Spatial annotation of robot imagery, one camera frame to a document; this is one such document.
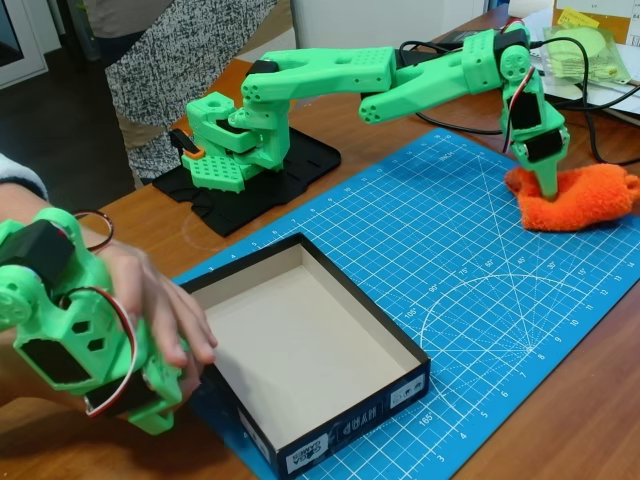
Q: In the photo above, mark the green leader arm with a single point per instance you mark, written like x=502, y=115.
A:
x=65, y=320

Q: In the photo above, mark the black power adapter blue light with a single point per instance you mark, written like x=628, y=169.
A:
x=415, y=59

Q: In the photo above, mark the brown cardboard box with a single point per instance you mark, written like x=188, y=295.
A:
x=617, y=15

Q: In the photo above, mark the forearm with white sleeve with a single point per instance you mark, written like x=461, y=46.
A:
x=25, y=205

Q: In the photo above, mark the dark thin wrist band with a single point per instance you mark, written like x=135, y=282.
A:
x=111, y=227

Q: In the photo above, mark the green gripper black servo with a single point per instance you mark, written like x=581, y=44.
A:
x=541, y=150

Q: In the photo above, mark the person's hand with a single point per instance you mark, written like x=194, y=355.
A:
x=155, y=295

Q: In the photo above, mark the orange fuzzy sock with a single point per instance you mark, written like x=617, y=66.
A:
x=585, y=205

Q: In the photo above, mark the plastic bag with green parts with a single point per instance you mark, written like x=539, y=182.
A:
x=595, y=55

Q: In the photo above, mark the yellow sticky note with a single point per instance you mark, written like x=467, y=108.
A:
x=577, y=19

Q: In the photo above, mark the green 3D-printed robot arm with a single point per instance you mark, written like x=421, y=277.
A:
x=330, y=70

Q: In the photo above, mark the person in speckled dress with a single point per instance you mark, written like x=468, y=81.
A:
x=145, y=90

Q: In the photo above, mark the orange and black table clamp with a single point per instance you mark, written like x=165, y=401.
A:
x=182, y=142

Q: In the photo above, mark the white framed glass door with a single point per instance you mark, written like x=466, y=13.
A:
x=20, y=45

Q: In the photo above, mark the black cardboard box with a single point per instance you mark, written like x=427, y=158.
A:
x=305, y=340

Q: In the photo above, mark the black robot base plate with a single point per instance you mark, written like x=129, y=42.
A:
x=300, y=170

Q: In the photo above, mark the white paper sheets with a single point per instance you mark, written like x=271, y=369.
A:
x=615, y=97

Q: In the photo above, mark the blue cutting mat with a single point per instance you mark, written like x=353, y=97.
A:
x=475, y=260

